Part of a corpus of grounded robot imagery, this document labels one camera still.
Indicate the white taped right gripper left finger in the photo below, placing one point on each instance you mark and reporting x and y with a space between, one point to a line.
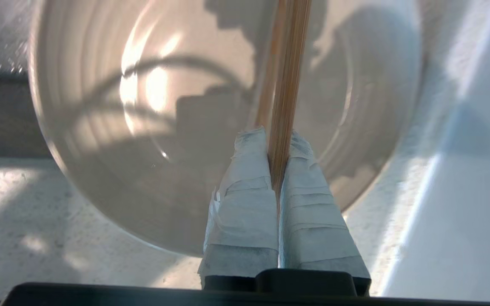
245 221

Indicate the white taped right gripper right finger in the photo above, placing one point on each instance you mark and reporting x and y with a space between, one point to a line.
313 229

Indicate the white ceramic plate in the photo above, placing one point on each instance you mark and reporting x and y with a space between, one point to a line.
143 170

